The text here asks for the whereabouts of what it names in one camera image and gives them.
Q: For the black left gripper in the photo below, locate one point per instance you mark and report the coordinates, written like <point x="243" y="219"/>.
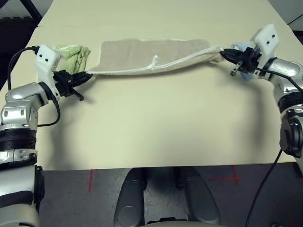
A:
<point x="62" y="82"/>

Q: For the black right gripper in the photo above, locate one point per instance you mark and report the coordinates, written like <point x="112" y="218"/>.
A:
<point x="251" y="60"/>

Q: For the beige towel with white trim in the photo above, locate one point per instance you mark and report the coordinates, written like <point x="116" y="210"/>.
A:
<point x="142" y="52"/>

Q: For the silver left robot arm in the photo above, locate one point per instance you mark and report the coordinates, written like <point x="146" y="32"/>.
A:
<point x="19" y="99"/>

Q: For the light blue folded towel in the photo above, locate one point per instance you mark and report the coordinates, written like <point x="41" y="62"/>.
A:
<point x="241" y="46"/>

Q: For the green folded towel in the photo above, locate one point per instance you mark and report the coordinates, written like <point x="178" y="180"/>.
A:
<point x="71" y="54"/>

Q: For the black foam floor mat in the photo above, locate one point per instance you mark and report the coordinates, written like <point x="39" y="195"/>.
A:
<point x="14" y="35"/>

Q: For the dark grey robot left leg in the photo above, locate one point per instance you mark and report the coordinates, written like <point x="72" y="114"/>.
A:
<point x="131" y="201"/>

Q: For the light grey robot torso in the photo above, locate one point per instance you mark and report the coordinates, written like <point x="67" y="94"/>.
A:
<point x="177" y="225"/>

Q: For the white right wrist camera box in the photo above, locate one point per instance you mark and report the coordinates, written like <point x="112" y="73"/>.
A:
<point x="267" y="37"/>

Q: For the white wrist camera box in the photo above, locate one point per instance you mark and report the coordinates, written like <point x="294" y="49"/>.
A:
<point x="267" y="37"/>
<point x="46" y="56"/>

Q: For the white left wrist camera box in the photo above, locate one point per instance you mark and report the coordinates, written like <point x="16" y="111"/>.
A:
<point x="46" y="56"/>

